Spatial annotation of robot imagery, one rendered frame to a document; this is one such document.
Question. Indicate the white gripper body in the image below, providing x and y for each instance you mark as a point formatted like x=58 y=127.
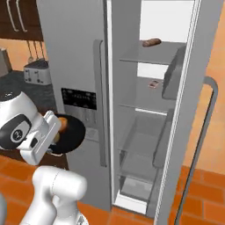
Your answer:
x=48 y=137

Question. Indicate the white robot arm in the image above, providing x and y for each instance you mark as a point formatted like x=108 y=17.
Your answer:
x=55 y=187

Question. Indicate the yellow-brown potato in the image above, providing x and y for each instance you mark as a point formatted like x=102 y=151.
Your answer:
x=57 y=137

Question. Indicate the orange chicken drumstick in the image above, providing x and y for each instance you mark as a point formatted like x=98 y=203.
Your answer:
x=63 y=123

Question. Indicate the black bowl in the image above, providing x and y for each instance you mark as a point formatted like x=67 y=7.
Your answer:
x=73 y=134

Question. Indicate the grey fridge door with dispenser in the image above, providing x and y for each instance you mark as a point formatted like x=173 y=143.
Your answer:
x=73 y=58

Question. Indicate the clear fridge drawer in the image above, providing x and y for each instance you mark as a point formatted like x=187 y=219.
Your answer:
x=140 y=134
x=136 y=181

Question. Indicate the grey fridge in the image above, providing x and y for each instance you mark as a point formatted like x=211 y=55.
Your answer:
x=129 y=88

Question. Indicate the glass fridge shelf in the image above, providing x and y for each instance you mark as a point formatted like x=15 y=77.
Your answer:
x=146 y=96
x=152 y=54

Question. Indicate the grey fridge door bin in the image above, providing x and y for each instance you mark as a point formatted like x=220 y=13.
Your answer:
x=164 y=140
x=172 y=76

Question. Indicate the grey fridge door with bins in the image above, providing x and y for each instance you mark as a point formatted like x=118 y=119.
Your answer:
x=193 y=88

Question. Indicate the dark wood base cabinet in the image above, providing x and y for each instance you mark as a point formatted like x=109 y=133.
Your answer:
x=11 y=155

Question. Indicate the silver toaster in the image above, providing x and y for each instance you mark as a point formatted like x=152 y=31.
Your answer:
x=37 y=73

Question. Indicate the hanging metal spatula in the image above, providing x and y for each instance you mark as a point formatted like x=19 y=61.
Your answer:
x=30 y=55

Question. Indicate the pale grey block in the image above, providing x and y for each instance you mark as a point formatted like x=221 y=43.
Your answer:
x=3 y=63

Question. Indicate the hanging metal utensil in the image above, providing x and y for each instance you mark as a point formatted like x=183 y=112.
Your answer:
x=36 y=49
x=42 y=49

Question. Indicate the small red and white packet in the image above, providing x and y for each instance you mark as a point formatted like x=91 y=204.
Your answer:
x=153 y=84

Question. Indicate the brown bread loaf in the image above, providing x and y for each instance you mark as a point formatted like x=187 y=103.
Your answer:
x=151 y=42

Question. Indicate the dark wood wall cupboard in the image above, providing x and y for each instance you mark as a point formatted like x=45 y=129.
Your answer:
x=29 y=17

